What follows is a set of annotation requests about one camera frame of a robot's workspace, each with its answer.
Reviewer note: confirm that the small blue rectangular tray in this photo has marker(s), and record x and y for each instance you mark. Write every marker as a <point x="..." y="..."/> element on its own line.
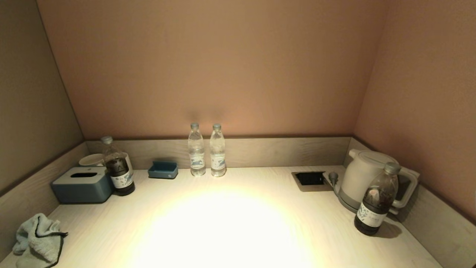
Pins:
<point x="163" y="172"/>

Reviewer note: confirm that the clear water bottle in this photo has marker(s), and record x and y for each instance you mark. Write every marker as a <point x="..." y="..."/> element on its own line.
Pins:
<point x="196" y="156"/>
<point x="218" y="156"/>

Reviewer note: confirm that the dark drink plastic bottle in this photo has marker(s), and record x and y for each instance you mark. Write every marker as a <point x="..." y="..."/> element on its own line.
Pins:
<point x="375" y="208"/>
<point x="119" y="175"/>

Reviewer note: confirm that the blue-grey tissue box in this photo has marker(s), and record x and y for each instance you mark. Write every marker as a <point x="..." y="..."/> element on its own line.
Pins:
<point x="81" y="188"/>

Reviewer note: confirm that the grey kettle base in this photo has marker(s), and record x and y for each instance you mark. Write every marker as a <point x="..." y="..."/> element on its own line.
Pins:
<point x="346" y="203"/>

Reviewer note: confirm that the long wooden backsplash panel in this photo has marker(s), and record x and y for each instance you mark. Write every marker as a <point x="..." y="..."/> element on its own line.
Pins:
<point x="260" y="152"/>

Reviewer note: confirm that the white electric kettle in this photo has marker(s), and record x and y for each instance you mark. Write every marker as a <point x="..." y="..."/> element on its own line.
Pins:
<point x="360" y="175"/>

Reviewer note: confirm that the light blue microfiber cloth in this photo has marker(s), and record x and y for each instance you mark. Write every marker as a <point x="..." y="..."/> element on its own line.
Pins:
<point x="37" y="238"/>

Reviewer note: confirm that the recessed table socket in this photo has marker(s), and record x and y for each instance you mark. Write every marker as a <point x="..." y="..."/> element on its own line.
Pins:
<point x="310" y="179"/>

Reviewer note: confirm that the white ceramic cup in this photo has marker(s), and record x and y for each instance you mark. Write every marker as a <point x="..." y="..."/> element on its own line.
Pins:
<point x="91" y="160"/>

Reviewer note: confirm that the wooden side rim panel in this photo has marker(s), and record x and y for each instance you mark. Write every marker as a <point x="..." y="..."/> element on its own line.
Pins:
<point x="29" y="193"/>
<point x="438" y="230"/>

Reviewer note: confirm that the grey kettle power plug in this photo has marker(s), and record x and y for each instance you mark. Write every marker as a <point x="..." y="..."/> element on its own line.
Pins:
<point x="333" y="176"/>

